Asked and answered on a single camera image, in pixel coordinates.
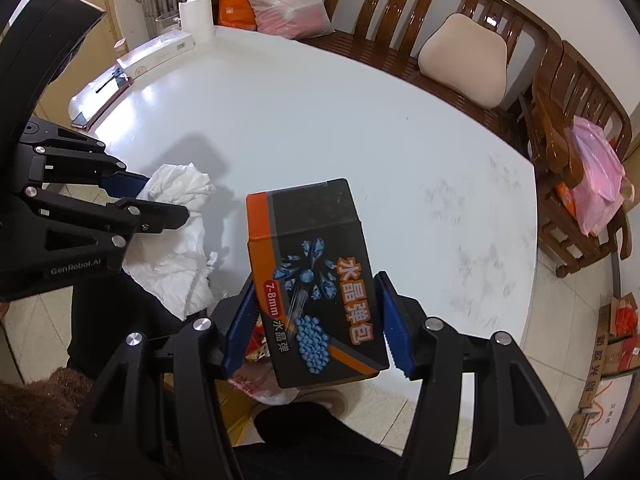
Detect orange bag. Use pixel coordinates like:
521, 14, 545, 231
217, 0, 258, 29

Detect clear plastic package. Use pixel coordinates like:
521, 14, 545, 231
67, 67, 134, 129

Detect clear plastic cup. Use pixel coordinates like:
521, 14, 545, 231
155, 14, 183, 37

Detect wooden bench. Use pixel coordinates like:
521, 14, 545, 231
295, 0, 562, 157

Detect person's beige shoe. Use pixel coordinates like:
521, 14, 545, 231
250, 389, 352, 427

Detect white red-printed plastic trash bag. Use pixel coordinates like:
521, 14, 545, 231
227, 320, 301, 406

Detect person's black pants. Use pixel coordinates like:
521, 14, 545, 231
67, 272, 418, 480

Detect white paper roll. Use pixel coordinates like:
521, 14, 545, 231
178, 0, 213, 43

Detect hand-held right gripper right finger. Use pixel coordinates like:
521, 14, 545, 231
375, 271, 586, 480

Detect brown fuzzy garment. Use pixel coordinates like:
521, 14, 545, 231
0, 367, 97, 480

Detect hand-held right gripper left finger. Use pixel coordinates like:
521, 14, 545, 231
62, 275, 259, 480

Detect wooden chair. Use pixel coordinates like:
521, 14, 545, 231
520, 40, 634, 279

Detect long white box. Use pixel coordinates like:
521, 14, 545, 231
116, 30, 195, 77

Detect beige seat cushion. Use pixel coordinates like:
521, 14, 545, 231
417, 12, 510, 109

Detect yellow plastic stool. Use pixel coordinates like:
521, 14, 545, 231
220, 380, 262, 447

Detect pink plastic bag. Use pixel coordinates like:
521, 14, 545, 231
570, 115, 627, 237

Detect open cardboard box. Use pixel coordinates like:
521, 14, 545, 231
595, 292, 640, 378

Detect black orange printed box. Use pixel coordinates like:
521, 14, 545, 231
245, 177, 391, 390

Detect large printed cardboard box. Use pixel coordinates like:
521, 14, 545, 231
565, 375, 640, 454

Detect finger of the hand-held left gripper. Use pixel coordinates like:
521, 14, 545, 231
20, 119, 152, 197
10, 185, 192, 268

